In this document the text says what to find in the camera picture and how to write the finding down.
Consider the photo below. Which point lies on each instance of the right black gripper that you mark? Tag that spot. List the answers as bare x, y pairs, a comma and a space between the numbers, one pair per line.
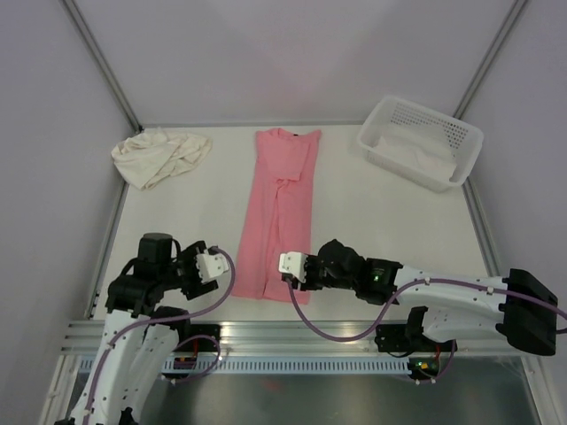
306, 286

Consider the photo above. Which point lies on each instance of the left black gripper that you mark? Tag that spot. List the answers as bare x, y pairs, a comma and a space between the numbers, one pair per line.
198, 286

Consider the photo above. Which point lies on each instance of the pink t-shirt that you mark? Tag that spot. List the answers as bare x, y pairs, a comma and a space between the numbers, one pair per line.
279, 213

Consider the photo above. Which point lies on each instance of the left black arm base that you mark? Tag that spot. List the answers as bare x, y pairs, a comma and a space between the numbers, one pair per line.
200, 338

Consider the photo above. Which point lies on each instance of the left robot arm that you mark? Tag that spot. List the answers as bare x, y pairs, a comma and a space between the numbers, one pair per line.
139, 332

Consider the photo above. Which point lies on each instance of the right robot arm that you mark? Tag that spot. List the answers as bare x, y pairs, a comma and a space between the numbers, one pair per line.
517, 308

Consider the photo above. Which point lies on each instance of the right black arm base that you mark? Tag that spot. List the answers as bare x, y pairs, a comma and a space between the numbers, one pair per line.
403, 339

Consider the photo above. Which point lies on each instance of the cream white t-shirt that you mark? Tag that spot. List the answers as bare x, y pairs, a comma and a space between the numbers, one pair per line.
146, 159

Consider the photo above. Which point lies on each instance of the white cloth in basket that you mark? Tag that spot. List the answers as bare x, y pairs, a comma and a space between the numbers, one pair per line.
417, 152

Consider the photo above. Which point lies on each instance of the white plastic basket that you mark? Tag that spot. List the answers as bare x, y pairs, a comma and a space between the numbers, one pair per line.
464, 140

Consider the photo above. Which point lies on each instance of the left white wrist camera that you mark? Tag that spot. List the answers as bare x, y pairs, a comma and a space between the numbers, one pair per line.
211, 265

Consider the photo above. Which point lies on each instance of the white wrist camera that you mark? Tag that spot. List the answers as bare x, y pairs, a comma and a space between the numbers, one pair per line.
211, 265
292, 265

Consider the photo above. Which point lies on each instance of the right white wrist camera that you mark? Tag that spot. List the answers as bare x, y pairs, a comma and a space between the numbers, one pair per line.
292, 265

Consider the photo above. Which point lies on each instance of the aluminium mounting rail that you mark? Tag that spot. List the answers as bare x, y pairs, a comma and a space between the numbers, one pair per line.
282, 338

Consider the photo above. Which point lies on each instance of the white slotted cable duct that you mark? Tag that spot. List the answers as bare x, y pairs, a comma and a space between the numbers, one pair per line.
249, 365

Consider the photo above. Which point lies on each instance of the left aluminium frame post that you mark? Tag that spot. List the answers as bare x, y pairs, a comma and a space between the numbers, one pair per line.
83, 30

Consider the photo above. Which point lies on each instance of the aluminium frame post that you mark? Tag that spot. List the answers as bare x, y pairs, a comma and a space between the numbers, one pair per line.
496, 46
83, 30

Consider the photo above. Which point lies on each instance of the right aluminium frame post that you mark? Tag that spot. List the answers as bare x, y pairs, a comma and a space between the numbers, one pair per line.
496, 46

